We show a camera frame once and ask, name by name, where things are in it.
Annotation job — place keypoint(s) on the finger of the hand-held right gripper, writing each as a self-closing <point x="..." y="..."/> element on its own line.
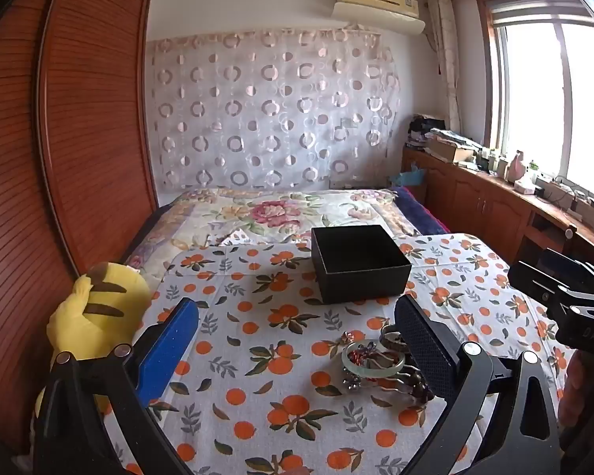
<point x="532" y="279"/>
<point x="576" y="269"/>

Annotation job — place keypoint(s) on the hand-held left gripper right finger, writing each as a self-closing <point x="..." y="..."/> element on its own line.
<point x="425" y="346"/>

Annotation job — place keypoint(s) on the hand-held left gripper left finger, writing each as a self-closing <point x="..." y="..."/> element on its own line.
<point x="171" y="346"/>

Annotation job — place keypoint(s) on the wide metal bangle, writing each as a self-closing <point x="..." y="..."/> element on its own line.
<point x="393" y="339"/>

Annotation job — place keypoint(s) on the green jade bangle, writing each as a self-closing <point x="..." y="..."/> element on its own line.
<point x="371" y="368"/>

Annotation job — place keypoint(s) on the red stone brooch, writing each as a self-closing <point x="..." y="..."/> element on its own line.
<point x="362" y="355"/>

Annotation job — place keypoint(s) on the silver crystal brooch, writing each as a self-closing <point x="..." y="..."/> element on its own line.
<point x="354" y="382"/>

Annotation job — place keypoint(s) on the black cardboard box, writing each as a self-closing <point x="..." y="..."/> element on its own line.
<point x="359" y="264"/>

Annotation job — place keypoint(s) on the person's right hand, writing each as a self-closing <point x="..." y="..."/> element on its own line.
<point x="586" y="391"/>

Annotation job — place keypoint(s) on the yellow plush toy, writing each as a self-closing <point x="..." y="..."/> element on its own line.
<point x="99" y="307"/>

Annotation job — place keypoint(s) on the tissue box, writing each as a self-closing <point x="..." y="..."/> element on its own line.
<point x="524" y="187"/>

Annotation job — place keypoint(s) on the long wooden cabinet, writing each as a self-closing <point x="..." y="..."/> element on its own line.
<point x="475" y="203"/>

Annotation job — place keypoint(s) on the orange fruit print bedsheet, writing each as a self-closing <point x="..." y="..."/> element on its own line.
<point x="277" y="356"/>

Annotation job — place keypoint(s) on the pink figurine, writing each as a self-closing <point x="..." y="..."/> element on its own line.
<point x="517" y="166"/>

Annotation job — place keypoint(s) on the purple blanket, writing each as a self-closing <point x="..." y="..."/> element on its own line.
<point x="418" y="210"/>

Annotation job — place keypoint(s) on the brown cardboard box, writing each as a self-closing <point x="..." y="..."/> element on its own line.
<point x="450" y="151"/>

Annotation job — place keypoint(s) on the teal plastic bag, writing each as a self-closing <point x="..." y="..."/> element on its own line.
<point x="412" y="177"/>

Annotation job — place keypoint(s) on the floral quilt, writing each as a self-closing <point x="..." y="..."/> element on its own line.
<point x="272" y="212"/>

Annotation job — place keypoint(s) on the window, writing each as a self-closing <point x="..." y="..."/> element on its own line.
<point x="549" y="89"/>

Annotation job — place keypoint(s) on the pile of dark clothes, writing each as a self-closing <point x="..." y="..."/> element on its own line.
<point x="423" y="131"/>

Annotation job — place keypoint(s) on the pale window curtain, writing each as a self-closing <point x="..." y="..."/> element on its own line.
<point x="445" y="59"/>

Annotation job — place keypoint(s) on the sheer circle-pattern curtain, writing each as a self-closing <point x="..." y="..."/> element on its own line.
<point x="272" y="109"/>

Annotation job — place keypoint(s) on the wall air conditioner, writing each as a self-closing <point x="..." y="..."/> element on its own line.
<point x="376" y="2"/>

